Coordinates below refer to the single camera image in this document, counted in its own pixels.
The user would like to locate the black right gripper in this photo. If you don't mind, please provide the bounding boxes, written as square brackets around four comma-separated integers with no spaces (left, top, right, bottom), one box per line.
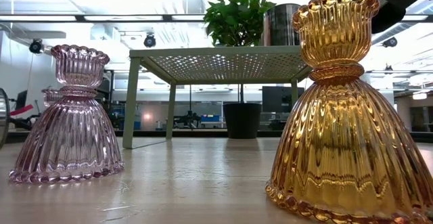
[348,0,433,35]

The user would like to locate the silver candle jar with tag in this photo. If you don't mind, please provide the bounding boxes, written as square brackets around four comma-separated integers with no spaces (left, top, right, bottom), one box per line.
[262,3,302,47]

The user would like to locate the pink ribbed glass candle holder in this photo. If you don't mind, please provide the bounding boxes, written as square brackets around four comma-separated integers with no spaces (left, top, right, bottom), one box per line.
[8,43,125,184]
[41,87,64,108]

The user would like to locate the amber ribbed glass candle holder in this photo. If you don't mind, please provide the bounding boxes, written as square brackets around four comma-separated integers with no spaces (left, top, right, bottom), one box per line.
[265,0,433,224]

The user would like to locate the black monitor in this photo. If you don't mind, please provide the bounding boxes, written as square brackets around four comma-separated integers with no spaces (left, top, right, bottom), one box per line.
[262,85,305,113]

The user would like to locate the green leafy plant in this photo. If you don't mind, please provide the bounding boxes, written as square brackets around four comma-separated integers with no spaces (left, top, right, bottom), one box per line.
[202,0,277,104]

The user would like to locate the green perforated metal shelf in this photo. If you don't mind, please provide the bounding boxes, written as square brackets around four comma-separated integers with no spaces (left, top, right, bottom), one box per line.
[122,45,314,150]

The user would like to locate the black plant pot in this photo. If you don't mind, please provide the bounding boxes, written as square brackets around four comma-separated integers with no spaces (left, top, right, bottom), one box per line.
[222,102,263,139]

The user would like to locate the red object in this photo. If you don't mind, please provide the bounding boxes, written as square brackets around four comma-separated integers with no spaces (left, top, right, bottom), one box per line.
[9,104,35,118]

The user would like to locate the black ceiling camera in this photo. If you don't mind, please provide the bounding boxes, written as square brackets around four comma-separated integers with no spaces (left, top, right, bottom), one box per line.
[382,36,399,49]
[28,38,45,55]
[143,32,157,49]

